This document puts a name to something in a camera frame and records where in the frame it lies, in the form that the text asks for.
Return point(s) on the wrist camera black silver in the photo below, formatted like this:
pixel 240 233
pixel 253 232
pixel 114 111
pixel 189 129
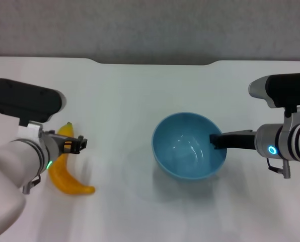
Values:
pixel 286 88
pixel 24 100

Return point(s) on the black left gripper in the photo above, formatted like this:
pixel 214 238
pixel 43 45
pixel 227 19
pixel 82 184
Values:
pixel 53 146

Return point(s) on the right wrist camera black silver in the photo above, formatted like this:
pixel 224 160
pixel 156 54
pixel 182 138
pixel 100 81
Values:
pixel 286 88

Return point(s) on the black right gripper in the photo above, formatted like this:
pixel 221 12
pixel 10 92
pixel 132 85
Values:
pixel 240 141

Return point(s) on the yellow banana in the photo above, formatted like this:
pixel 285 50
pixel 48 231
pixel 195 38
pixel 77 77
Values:
pixel 64 179

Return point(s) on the blue bowl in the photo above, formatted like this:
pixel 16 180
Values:
pixel 180 151

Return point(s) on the left wrist camera black silver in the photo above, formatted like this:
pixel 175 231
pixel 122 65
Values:
pixel 24 100

